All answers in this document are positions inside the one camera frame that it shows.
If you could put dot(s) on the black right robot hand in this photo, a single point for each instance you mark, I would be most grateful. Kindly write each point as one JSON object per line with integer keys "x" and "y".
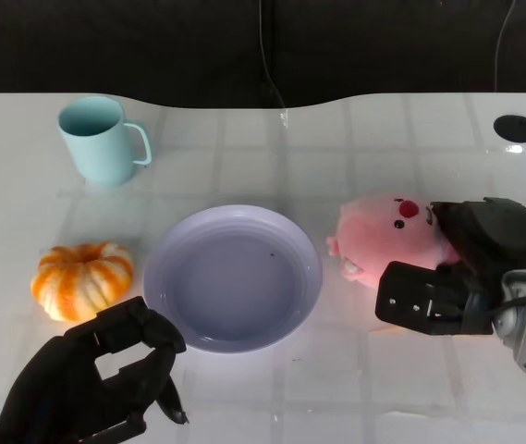
{"x": 493, "y": 231}

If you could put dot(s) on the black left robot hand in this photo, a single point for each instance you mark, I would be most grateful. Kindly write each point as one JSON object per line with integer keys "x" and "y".
{"x": 59, "y": 384}

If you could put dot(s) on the pink plush doll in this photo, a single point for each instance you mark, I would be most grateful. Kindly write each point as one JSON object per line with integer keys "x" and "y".
{"x": 373, "y": 236}

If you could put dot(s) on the lavender round plate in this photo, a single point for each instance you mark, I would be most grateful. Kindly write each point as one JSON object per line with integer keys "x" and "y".
{"x": 235, "y": 287}

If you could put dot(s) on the orange white pumpkin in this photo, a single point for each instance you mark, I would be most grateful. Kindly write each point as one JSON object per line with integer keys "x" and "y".
{"x": 82, "y": 282}

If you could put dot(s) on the black table grommet hole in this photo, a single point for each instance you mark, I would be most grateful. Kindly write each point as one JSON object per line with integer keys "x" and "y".
{"x": 514, "y": 127}

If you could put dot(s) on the light blue mug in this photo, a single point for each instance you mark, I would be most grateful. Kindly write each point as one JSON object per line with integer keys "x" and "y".
{"x": 98, "y": 152}

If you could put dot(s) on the black backdrop curtain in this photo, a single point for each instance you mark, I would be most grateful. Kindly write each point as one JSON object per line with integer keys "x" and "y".
{"x": 151, "y": 46}

